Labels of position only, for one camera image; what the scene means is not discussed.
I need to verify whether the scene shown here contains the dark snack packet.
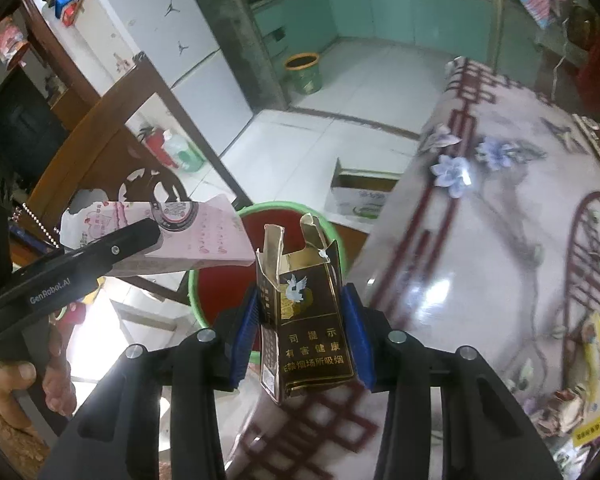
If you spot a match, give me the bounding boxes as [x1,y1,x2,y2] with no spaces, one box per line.
[572,114,600,163]

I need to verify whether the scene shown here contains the cardboard box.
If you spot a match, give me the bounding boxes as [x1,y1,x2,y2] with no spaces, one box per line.
[324,157,403,223]

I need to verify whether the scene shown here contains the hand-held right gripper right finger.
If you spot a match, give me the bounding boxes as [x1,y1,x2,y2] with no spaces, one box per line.
[341,282,563,480]

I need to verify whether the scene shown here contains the white bead string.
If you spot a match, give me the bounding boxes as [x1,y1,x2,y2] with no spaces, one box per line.
[12,200,61,249]

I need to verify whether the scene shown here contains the red fire extinguisher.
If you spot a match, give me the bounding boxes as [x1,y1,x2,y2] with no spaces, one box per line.
[139,125,178,168]

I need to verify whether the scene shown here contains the pink white paper packet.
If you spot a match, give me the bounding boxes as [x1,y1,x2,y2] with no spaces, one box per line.
[60,194,251,278]

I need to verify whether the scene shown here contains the red hanging bag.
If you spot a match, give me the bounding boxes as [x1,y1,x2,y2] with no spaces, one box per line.
[577,35,600,116]

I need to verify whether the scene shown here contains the red basin with green rim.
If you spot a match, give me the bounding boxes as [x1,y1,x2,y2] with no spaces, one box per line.
[187,201,348,366]

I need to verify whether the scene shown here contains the brown cigarette pack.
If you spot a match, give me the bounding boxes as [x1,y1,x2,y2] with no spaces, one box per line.
[255,212,356,406]

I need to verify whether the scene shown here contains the green bin with orange rim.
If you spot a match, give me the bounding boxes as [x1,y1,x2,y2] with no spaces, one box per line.
[284,52,323,95]

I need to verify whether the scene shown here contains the teal kitchen cabinets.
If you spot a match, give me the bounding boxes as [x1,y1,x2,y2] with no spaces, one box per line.
[252,0,501,68]

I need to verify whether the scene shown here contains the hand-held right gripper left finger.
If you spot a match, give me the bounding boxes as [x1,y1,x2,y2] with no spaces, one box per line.
[37,280,263,480]

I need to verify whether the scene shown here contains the carved wooden chair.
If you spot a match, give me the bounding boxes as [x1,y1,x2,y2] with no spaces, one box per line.
[17,52,253,306]

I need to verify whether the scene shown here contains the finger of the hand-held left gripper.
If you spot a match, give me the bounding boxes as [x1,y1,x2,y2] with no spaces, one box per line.
[62,217,162,282]

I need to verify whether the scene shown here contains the red printed box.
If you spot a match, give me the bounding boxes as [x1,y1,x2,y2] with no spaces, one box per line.
[0,15,31,66]

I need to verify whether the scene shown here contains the green detergent bottle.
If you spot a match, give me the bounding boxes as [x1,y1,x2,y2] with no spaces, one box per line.
[162,130,206,172]

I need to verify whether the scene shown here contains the thin white cable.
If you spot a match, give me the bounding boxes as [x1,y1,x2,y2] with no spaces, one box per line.
[550,52,569,92]

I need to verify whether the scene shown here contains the white refrigerator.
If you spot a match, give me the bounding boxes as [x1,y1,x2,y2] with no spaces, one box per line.
[75,0,255,158]

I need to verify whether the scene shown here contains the yellow label packet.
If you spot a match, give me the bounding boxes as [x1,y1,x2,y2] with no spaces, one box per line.
[571,412,600,448]

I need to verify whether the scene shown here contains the crumpled brown white wrapper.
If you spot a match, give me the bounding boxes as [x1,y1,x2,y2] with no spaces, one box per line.
[540,385,588,436]

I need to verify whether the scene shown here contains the person's left hand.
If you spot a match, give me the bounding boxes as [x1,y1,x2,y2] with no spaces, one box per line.
[0,327,79,433]

